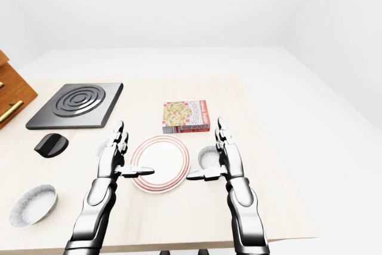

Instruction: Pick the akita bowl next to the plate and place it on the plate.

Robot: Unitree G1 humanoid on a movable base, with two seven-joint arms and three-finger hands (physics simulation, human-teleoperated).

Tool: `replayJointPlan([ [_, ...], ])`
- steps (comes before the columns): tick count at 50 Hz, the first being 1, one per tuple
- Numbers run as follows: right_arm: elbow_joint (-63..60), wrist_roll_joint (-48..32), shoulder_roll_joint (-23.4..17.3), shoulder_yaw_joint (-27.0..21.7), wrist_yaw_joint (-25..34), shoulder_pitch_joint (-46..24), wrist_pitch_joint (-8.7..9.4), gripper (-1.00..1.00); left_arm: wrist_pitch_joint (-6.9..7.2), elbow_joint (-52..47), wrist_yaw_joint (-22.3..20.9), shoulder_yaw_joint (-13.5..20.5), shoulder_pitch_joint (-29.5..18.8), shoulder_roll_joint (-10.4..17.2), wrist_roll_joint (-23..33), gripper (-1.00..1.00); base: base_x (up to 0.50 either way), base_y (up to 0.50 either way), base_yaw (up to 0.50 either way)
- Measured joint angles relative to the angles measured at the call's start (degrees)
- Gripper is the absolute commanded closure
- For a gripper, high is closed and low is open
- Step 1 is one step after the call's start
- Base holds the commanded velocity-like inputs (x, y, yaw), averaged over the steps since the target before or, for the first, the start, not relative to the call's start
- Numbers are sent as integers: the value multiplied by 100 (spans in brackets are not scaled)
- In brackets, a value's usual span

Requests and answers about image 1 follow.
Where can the small dark shape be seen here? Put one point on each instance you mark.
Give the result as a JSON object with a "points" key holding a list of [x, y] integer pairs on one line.
{"points": [[163, 252], [203, 252]]}

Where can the flat dark stove plate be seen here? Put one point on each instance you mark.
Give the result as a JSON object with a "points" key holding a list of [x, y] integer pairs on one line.
{"points": [[77, 105]]}

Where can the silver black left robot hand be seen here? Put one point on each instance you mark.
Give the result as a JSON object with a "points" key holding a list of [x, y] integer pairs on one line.
{"points": [[110, 159]]}

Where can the wooden cabinet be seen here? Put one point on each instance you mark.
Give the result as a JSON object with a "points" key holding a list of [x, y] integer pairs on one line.
{"points": [[13, 87]]}

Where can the wooden cabinet drawer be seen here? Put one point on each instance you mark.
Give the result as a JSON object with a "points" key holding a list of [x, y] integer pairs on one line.
{"points": [[12, 108]]}

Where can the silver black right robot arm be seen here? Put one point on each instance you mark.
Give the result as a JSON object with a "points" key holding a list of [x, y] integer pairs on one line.
{"points": [[246, 216]]}

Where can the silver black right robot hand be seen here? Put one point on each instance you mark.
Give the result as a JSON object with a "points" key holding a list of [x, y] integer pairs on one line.
{"points": [[231, 159]]}

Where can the round black knob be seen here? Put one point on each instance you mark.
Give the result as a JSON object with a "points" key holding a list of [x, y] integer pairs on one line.
{"points": [[50, 145]]}

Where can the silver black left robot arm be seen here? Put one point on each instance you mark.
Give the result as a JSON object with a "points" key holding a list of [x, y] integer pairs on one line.
{"points": [[91, 216]]}

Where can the white speckled bowl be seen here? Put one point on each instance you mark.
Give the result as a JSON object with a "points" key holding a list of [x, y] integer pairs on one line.
{"points": [[33, 205], [207, 156], [100, 149]]}

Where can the printed cookies box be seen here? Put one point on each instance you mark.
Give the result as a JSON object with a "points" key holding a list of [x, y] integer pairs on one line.
{"points": [[185, 114]]}

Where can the white plate with red rings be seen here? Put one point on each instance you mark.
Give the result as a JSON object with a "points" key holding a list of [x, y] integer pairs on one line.
{"points": [[167, 159]]}

